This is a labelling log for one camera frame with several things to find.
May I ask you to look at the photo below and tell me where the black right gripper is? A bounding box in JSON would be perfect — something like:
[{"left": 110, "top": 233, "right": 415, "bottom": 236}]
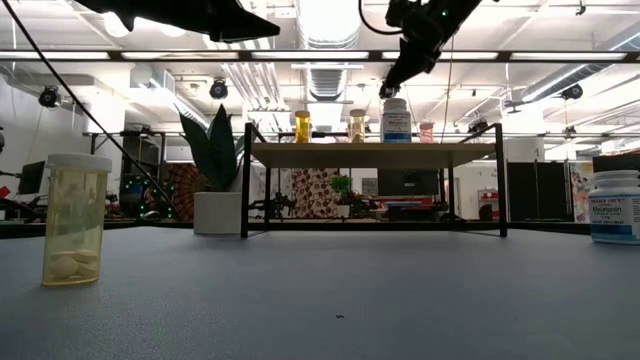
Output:
[{"left": 378, "top": 0, "right": 454, "bottom": 99}]

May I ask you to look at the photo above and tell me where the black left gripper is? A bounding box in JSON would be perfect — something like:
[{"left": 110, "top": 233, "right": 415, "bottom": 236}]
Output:
[{"left": 117, "top": 0, "right": 281, "bottom": 44}]

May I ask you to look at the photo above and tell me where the white melatonin supplement bottle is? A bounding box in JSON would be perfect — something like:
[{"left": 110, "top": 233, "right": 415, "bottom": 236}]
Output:
[
  {"left": 381, "top": 97, "right": 413, "bottom": 145},
  {"left": 587, "top": 169, "right": 640, "bottom": 245}
]

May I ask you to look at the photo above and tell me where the yellow pill bottle white cap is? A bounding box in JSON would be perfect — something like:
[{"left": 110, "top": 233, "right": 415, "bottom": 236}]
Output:
[
  {"left": 348, "top": 108, "right": 367, "bottom": 145},
  {"left": 41, "top": 152, "right": 114, "bottom": 288}
]

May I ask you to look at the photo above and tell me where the orange pill bottle white cap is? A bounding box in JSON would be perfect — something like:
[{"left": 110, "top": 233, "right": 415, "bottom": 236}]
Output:
[{"left": 294, "top": 109, "right": 312, "bottom": 145}]

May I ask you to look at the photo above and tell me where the long ceiling light bar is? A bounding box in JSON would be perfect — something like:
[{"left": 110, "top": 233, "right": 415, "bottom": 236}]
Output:
[{"left": 0, "top": 48, "right": 640, "bottom": 64}]

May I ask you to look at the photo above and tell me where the black computer monitor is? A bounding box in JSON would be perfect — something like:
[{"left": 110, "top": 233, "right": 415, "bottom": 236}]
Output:
[
  {"left": 18, "top": 160, "right": 46, "bottom": 196},
  {"left": 377, "top": 168, "right": 440, "bottom": 197}
]

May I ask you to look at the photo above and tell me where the green snake plant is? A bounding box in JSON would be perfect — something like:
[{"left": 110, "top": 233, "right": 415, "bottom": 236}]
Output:
[{"left": 178, "top": 103, "right": 246, "bottom": 194}]

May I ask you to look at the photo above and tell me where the small green potted plant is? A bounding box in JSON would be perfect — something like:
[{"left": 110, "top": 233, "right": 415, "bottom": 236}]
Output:
[{"left": 328, "top": 173, "right": 354, "bottom": 219}]

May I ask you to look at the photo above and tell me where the red white patterned panel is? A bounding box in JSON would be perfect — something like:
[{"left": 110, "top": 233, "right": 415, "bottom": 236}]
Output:
[{"left": 291, "top": 168, "right": 337, "bottom": 220}]

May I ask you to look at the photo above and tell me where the black room divider panel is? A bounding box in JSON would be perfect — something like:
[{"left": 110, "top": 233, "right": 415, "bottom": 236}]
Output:
[{"left": 507, "top": 160, "right": 574, "bottom": 223}]

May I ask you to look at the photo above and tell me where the dark orange patterned panel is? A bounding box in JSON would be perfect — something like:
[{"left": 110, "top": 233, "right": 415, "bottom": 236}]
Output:
[{"left": 162, "top": 163, "right": 197, "bottom": 223}]

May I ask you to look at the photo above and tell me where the white round plant pot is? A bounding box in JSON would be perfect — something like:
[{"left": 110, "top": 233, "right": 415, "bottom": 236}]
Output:
[{"left": 193, "top": 191, "right": 243, "bottom": 236}]

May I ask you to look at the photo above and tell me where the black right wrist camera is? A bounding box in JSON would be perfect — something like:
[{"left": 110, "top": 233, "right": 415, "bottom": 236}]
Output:
[{"left": 385, "top": 0, "right": 417, "bottom": 27}]

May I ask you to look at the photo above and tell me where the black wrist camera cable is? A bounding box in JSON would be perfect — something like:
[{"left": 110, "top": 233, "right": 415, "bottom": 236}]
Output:
[{"left": 357, "top": 0, "right": 404, "bottom": 36}]

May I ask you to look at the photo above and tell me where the ribbed metal air duct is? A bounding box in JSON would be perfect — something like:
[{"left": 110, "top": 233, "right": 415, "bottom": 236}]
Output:
[{"left": 307, "top": 64, "right": 349, "bottom": 104}]

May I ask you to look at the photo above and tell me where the wooden shelf black metal frame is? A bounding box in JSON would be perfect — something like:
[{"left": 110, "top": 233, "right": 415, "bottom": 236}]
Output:
[{"left": 240, "top": 122, "right": 509, "bottom": 239}]

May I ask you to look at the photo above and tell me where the long black arm cable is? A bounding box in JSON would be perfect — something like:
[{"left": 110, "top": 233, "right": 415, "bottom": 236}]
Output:
[{"left": 1, "top": 0, "right": 182, "bottom": 222}]

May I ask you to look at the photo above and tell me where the colourful wall poster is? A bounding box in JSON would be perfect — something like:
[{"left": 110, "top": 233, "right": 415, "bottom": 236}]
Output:
[{"left": 569, "top": 160, "right": 595, "bottom": 224}]

